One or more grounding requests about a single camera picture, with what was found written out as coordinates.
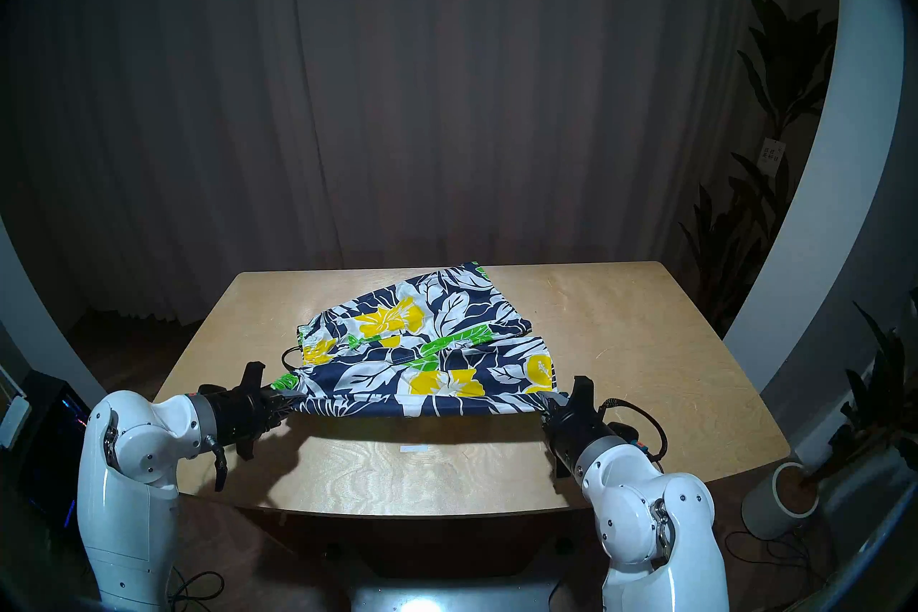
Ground white plant tag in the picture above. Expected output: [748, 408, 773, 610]
[759, 137, 787, 178]

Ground black computer tower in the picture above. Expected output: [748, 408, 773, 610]
[18, 370, 94, 532]

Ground brown pleated curtain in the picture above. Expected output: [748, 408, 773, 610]
[7, 0, 840, 326]

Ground tall leafy plant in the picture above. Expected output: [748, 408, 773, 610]
[678, 0, 840, 333]

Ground small white box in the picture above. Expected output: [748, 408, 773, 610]
[0, 394, 32, 451]

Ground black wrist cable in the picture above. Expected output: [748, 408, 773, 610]
[599, 398, 670, 469]
[207, 434, 230, 494]

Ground small potted plant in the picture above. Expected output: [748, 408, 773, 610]
[803, 288, 918, 498]

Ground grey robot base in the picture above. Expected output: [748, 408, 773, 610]
[344, 575, 574, 612]

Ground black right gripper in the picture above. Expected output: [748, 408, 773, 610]
[541, 375, 612, 476]

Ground floral print shorts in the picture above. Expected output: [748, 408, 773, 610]
[281, 262, 568, 420]

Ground white cylindrical plant pot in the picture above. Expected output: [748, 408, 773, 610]
[741, 461, 820, 542]

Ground black floor cable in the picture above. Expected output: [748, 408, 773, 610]
[724, 530, 827, 591]
[171, 570, 225, 612]

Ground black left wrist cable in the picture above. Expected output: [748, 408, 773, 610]
[207, 434, 230, 494]

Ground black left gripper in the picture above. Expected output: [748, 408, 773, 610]
[199, 362, 297, 461]

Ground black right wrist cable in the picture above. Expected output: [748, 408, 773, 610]
[599, 398, 670, 469]

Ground white curved pillar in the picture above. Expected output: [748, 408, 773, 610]
[0, 216, 108, 411]
[724, 0, 909, 398]

